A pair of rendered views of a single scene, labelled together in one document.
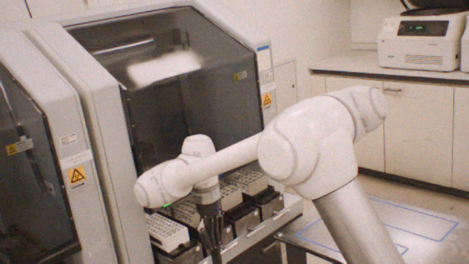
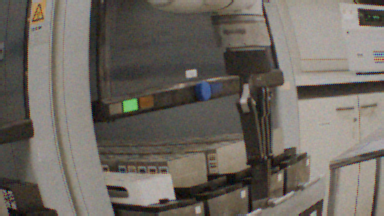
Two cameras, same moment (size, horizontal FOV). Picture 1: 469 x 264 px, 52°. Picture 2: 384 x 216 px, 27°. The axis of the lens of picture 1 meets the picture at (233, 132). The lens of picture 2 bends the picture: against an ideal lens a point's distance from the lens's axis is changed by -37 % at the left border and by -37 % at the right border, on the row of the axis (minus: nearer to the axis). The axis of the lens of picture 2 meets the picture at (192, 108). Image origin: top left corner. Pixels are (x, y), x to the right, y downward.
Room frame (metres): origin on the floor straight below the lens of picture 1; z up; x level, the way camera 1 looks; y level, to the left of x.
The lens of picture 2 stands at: (-0.27, 0.66, 1.06)
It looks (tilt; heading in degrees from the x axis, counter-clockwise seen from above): 3 degrees down; 345
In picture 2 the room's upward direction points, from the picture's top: 7 degrees counter-clockwise
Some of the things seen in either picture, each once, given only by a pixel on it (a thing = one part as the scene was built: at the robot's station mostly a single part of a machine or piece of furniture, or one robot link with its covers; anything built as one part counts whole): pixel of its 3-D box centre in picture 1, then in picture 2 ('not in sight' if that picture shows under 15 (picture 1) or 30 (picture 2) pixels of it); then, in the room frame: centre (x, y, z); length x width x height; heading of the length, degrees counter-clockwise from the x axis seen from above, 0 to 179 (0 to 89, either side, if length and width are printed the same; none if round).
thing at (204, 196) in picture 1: (205, 191); (242, 32); (1.37, 0.11, 1.07); 0.09 x 0.09 x 0.06
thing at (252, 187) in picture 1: (256, 185); (268, 146); (1.84, -0.07, 0.85); 0.12 x 0.02 x 0.06; 131
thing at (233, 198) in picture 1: (230, 200); (229, 160); (1.74, 0.05, 0.85); 0.12 x 0.02 x 0.06; 131
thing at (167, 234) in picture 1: (154, 229); (96, 188); (1.61, 0.34, 0.83); 0.30 x 0.10 x 0.06; 42
